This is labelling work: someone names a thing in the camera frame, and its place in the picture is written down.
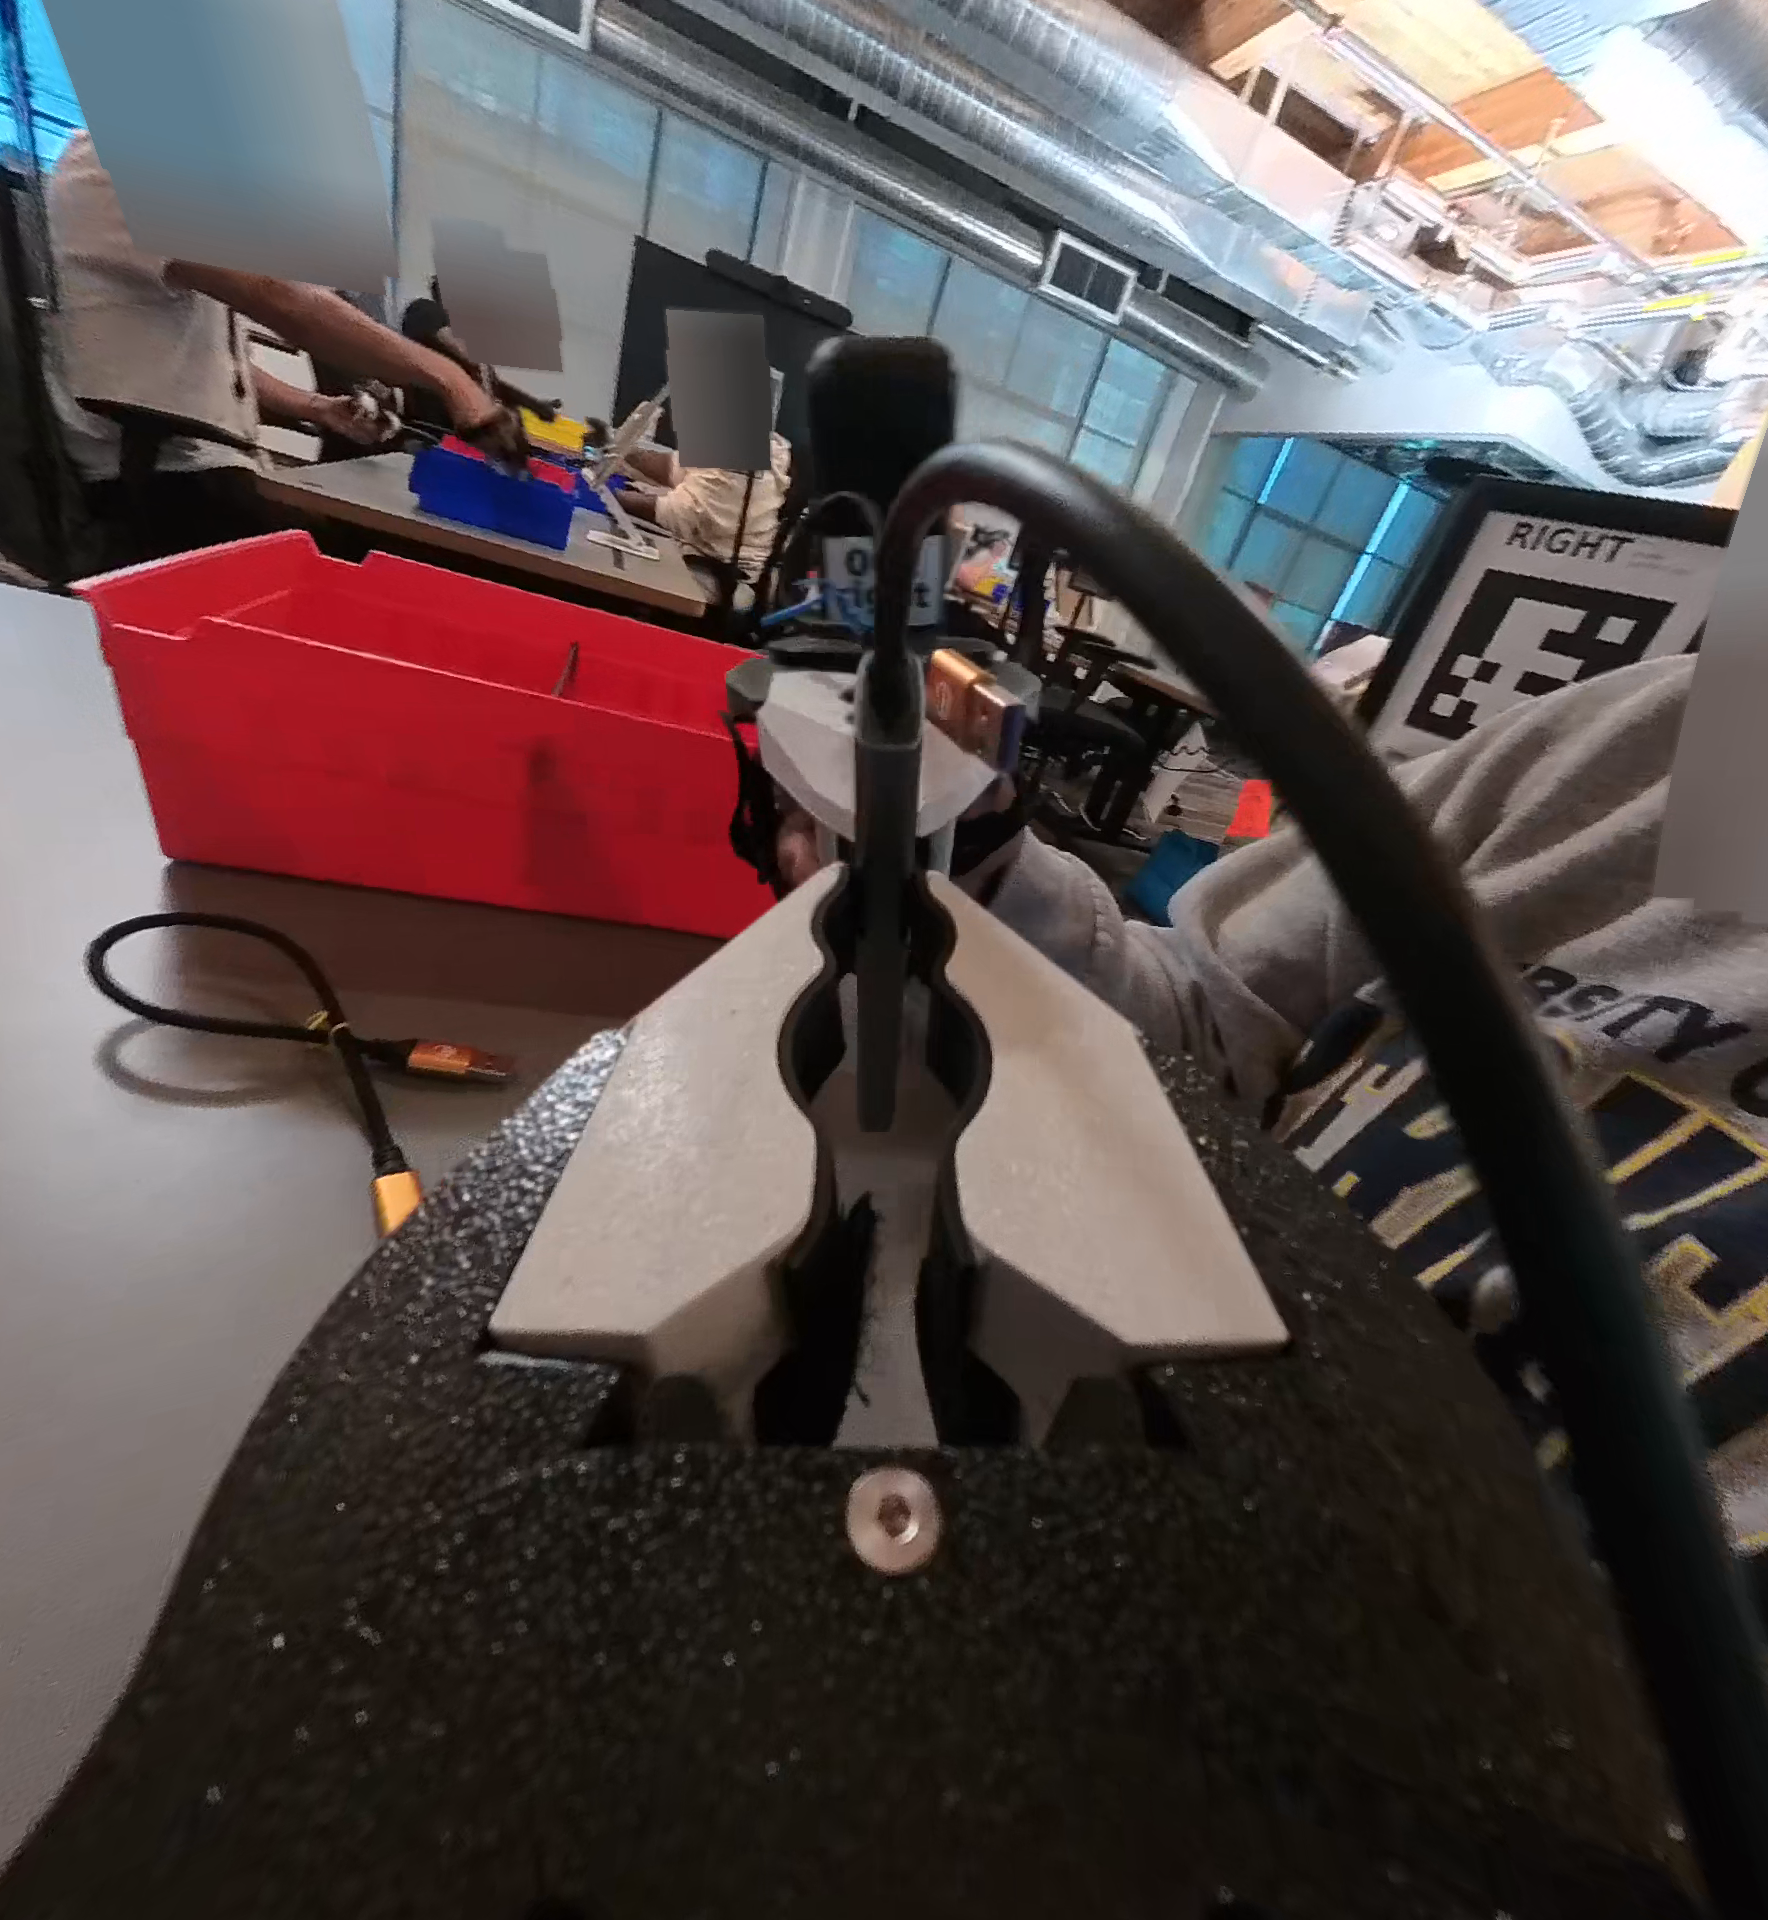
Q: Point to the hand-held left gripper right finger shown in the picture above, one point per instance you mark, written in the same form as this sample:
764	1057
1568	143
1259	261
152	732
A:
1110	1200

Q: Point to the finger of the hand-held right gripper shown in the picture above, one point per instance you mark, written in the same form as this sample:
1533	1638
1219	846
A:
961	794
809	750

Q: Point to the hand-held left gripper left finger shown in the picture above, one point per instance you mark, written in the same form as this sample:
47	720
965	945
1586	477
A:
658	1186

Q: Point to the red plastic bin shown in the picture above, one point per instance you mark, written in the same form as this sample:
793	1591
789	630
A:
374	750

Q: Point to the person's right forearm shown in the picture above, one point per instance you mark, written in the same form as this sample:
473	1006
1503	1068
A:
1500	838

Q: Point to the white ceiling vent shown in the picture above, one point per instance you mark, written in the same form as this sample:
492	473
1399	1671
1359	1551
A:
1087	276

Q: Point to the small yellow plastic bin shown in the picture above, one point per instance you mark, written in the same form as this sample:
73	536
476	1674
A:
556	432

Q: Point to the silver ceiling ducts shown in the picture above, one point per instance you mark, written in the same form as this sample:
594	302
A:
975	89

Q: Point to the blue plastic bins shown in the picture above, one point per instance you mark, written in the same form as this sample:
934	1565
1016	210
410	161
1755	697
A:
479	494

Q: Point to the grey office desk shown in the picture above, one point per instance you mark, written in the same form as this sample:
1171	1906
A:
374	517

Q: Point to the framed black-white tag sign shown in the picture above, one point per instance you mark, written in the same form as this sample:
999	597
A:
1545	630

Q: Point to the person's grey printed sweatshirt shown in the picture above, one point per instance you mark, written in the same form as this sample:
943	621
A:
1725	1200

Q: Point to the black wall monitor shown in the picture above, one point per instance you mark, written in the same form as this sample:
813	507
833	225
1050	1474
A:
645	299

